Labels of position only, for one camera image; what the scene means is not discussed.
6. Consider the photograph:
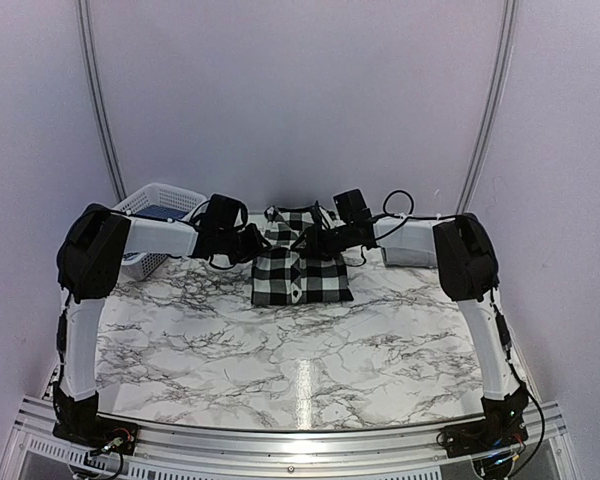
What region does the aluminium corner post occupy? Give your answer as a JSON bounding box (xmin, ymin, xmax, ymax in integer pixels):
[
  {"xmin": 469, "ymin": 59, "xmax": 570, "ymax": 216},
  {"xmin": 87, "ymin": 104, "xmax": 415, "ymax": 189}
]
[
  {"xmin": 456, "ymin": 0, "xmax": 519, "ymax": 213},
  {"xmin": 76, "ymin": 0, "xmax": 127, "ymax": 201}
]

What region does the aluminium front frame rail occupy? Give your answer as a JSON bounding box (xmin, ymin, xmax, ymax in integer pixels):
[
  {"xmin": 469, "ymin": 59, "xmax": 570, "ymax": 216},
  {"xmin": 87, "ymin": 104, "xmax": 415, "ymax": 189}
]
[{"xmin": 0, "ymin": 397, "xmax": 581, "ymax": 479}]

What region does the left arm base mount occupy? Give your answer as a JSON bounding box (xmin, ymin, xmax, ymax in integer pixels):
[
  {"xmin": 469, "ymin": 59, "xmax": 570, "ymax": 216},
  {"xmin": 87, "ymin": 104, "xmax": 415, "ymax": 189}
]
[{"xmin": 53, "ymin": 415, "xmax": 139, "ymax": 455}]

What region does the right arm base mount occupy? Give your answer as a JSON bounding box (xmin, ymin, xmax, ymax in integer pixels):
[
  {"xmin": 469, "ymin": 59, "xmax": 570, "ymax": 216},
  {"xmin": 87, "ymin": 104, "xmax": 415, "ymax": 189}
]
[{"xmin": 436, "ymin": 419, "xmax": 529, "ymax": 458}]

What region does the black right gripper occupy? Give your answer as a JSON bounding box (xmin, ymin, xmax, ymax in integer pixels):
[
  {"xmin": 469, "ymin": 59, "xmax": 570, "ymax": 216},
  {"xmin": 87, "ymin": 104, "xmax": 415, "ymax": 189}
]
[{"xmin": 291, "ymin": 223, "xmax": 354, "ymax": 261}]

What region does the left aluminium corner post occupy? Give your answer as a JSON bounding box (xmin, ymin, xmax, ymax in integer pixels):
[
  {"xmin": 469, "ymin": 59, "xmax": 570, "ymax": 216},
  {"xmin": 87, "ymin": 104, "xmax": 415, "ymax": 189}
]
[{"xmin": 76, "ymin": 0, "xmax": 127, "ymax": 201}]

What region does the black white plaid shirt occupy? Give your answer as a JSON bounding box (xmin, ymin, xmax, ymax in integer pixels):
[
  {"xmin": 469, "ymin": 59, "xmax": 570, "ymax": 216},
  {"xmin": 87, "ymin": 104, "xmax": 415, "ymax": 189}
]
[{"xmin": 251, "ymin": 203, "xmax": 353, "ymax": 306}]

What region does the folded grey shirt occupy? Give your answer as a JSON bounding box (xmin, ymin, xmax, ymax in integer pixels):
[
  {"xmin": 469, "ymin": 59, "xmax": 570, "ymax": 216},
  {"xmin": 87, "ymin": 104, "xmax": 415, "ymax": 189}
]
[{"xmin": 381, "ymin": 243, "xmax": 437, "ymax": 268}]

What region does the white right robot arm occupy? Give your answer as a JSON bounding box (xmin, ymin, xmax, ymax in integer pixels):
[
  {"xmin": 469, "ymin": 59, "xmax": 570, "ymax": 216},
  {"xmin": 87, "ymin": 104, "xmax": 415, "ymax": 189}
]
[{"xmin": 292, "ymin": 189, "xmax": 534, "ymax": 448}]

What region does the right aluminium corner post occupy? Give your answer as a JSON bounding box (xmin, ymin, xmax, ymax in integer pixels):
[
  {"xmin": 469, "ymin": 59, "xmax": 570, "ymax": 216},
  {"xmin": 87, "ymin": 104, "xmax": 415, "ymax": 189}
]
[{"xmin": 456, "ymin": 0, "xmax": 519, "ymax": 213}]

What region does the blue shirt in basket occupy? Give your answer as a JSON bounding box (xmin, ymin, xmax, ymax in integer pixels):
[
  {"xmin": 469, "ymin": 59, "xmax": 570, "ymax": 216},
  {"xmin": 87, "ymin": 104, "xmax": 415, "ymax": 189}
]
[{"xmin": 132, "ymin": 205, "xmax": 187, "ymax": 222}]

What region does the white plastic basket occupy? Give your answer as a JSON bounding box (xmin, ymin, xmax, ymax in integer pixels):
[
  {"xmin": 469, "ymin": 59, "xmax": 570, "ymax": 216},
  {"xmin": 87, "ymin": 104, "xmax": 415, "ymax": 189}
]
[{"xmin": 112, "ymin": 183, "xmax": 207, "ymax": 281}]

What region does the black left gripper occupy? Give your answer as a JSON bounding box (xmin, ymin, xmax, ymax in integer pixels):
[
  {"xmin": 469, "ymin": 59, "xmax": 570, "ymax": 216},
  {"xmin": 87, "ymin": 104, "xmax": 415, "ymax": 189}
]
[{"xmin": 218, "ymin": 223, "xmax": 269, "ymax": 265}]

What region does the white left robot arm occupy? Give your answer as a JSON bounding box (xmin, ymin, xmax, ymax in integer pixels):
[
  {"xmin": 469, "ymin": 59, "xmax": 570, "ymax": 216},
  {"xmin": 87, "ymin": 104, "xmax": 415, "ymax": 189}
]
[{"xmin": 53, "ymin": 194, "xmax": 269, "ymax": 445}]

